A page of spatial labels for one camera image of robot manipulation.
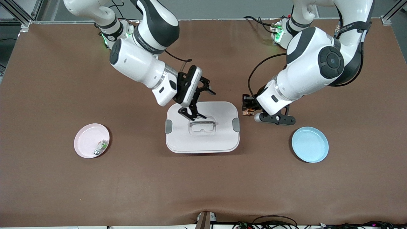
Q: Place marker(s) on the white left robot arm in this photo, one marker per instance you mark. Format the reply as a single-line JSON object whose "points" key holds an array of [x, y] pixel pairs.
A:
{"points": [[311, 63]]}

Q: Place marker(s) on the white lidded storage box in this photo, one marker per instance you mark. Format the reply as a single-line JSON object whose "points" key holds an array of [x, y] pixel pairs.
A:
{"points": [[202, 140]]}

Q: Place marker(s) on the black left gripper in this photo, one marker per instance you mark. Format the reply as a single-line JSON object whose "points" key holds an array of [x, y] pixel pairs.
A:
{"points": [[249, 103]]}

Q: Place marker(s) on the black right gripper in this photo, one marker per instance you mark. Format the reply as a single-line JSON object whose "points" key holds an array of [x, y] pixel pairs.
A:
{"points": [[182, 85]]}

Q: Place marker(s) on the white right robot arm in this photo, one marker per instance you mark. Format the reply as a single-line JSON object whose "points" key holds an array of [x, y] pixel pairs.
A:
{"points": [[136, 57]]}

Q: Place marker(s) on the light blue round plate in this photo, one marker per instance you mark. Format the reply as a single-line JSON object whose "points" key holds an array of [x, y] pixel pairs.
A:
{"points": [[310, 144]]}

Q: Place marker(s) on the orange push-button switch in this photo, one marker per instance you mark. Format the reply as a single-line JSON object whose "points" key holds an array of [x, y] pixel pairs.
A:
{"points": [[248, 112]]}

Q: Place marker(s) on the metal table edge bracket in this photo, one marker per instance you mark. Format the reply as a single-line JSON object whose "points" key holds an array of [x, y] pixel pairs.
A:
{"points": [[205, 221]]}

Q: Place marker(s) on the green push-button switch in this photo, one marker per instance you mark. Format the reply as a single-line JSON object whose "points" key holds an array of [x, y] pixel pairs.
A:
{"points": [[101, 147]]}

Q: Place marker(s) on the aluminium frame post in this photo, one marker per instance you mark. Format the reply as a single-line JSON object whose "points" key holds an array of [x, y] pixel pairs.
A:
{"points": [[389, 17], [24, 14]]}

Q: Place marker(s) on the pink round plate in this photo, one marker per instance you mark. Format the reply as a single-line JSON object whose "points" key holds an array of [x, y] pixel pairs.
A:
{"points": [[89, 140]]}

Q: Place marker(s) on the silver table edge rail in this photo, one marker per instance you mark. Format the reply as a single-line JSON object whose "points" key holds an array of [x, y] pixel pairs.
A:
{"points": [[222, 20]]}

